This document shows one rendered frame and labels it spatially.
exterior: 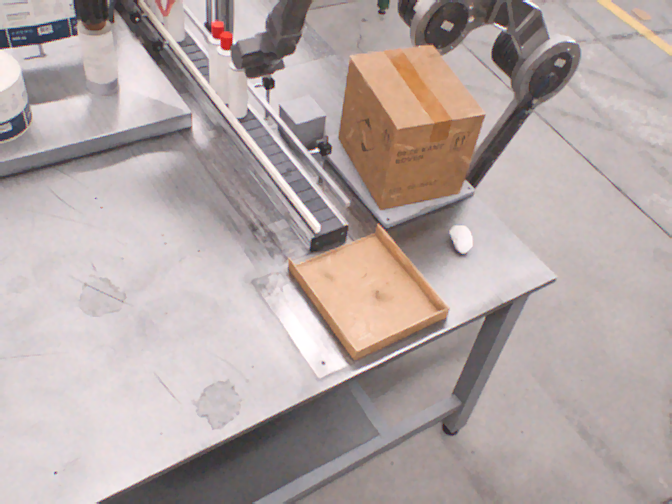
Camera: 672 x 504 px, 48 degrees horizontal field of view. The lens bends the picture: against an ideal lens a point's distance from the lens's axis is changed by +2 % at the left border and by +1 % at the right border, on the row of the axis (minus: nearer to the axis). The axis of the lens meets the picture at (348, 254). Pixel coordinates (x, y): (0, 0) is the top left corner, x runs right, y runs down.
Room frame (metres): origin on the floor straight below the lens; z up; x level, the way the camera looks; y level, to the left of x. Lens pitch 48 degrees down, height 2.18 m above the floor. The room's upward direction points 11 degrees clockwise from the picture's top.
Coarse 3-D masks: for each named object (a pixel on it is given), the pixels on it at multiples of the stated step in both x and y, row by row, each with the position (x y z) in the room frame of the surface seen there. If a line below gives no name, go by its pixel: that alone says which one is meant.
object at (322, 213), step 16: (160, 32) 1.93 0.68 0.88; (192, 48) 1.88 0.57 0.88; (208, 64) 1.82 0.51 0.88; (208, 80) 1.74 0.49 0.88; (208, 96) 1.67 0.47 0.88; (256, 128) 1.57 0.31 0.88; (272, 144) 1.52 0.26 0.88; (272, 160) 1.46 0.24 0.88; (288, 160) 1.47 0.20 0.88; (288, 176) 1.41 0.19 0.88; (304, 176) 1.42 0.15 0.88; (304, 192) 1.36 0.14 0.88; (320, 208) 1.31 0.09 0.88; (320, 224) 1.26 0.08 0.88; (336, 224) 1.27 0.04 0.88
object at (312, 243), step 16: (128, 0) 2.07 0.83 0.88; (144, 32) 1.98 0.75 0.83; (176, 64) 1.80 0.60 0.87; (192, 80) 1.73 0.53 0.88; (208, 112) 1.64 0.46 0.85; (256, 112) 1.64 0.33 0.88; (224, 128) 1.57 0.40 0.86; (240, 144) 1.50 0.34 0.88; (256, 160) 1.45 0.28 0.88; (256, 176) 1.43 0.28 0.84; (272, 192) 1.36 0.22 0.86; (320, 192) 1.37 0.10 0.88; (288, 208) 1.30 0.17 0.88; (304, 224) 1.25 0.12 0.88; (304, 240) 1.23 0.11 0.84; (320, 240) 1.23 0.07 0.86; (336, 240) 1.26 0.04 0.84
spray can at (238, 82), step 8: (232, 64) 1.61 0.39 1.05; (232, 72) 1.60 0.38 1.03; (240, 72) 1.60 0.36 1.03; (232, 80) 1.60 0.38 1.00; (240, 80) 1.60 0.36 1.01; (232, 88) 1.60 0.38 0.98; (240, 88) 1.60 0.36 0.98; (232, 96) 1.60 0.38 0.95; (240, 96) 1.60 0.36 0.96; (232, 104) 1.60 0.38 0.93; (240, 104) 1.60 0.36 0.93; (232, 112) 1.60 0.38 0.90; (240, 112) 1.60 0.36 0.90
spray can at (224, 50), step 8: (224, 32) 1.68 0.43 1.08; (224, 40) 1.66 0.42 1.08; (232, 40) 1.67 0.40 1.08; (224, 48) 1.66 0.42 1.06; (224, 56) 1.65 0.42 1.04; (224, 64) 1.65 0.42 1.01; (224, 72) 1.65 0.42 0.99; (224, 80) 1.65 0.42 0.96; (224, 88) 1.65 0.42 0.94; (224, 96) 1.65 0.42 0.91
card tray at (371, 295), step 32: (320, 256) 1.20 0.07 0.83; (352, 256) 1.22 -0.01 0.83; (384, 256) 1.24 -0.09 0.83; (320, 288) 1.10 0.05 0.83; (352, 288) 1.11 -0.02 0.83; (384, 288) 1.13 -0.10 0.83; (416, 288) 1.15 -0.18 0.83; (352, 320) 1.02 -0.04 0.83; (384, 320) 1.04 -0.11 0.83; (416, 320) 1.06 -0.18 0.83; (352, 352) 0.92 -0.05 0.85
